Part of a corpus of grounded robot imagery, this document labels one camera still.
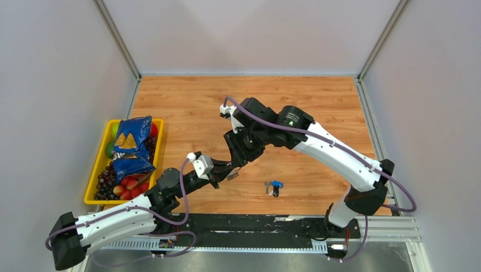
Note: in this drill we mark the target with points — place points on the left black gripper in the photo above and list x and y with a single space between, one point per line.
220 170

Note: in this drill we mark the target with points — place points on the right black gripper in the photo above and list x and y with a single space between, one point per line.
240 155

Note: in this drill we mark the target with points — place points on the silver wire keyring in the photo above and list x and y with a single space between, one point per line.
233 174

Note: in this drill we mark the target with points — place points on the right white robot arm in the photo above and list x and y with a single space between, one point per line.
366 176

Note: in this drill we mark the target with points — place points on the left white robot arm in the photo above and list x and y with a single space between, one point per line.
73 238

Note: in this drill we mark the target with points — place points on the blue capped key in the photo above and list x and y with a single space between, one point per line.
269 186

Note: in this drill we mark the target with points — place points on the red apple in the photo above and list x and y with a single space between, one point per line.
153 130

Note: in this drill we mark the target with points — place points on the blue chips bag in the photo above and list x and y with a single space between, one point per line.
130 154

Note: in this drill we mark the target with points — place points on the red peach fruits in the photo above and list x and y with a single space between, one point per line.
131 187

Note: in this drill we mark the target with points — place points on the green apple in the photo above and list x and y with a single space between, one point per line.
109 149

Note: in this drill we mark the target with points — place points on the lime green fruit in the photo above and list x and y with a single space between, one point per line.
114 129

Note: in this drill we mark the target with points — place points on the purple grape bunch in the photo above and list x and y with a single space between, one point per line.
107 180

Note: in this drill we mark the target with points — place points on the yellow plastic tray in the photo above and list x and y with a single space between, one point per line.
92 194

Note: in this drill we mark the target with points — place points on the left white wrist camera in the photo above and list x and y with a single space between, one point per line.
202 164

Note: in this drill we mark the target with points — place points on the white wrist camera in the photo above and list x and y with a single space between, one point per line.
202 164
227 112

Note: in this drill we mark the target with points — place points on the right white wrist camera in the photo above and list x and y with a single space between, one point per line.
227 112

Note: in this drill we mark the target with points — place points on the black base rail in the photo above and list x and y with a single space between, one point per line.
254 231

